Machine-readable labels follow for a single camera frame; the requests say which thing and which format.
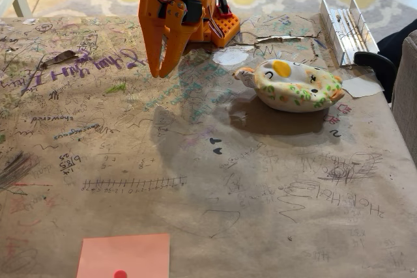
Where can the dark cloth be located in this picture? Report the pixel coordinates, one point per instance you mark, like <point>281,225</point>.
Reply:
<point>395,42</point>

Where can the scribbled brown paper table cover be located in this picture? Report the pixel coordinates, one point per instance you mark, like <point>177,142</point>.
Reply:
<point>130,147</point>

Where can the black armrest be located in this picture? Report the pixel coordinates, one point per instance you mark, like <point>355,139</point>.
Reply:
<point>378,63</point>

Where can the grey upholstered armchair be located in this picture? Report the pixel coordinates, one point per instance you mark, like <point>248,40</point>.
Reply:
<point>407,95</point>

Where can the pink sticky note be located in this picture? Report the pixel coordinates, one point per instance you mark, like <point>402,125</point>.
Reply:
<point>123,252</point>

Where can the brown paper scrap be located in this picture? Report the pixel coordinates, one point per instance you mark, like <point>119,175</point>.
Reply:
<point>60,58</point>

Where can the white paper scrap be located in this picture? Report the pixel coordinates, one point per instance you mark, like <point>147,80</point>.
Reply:
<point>365,87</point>

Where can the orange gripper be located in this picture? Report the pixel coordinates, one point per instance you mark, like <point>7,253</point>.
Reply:
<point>150,9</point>

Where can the aluminium miter box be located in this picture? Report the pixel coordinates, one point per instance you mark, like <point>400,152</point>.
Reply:
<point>345,34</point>

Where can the white spotted plush toy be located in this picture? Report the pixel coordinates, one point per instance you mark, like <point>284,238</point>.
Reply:
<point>293,89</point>

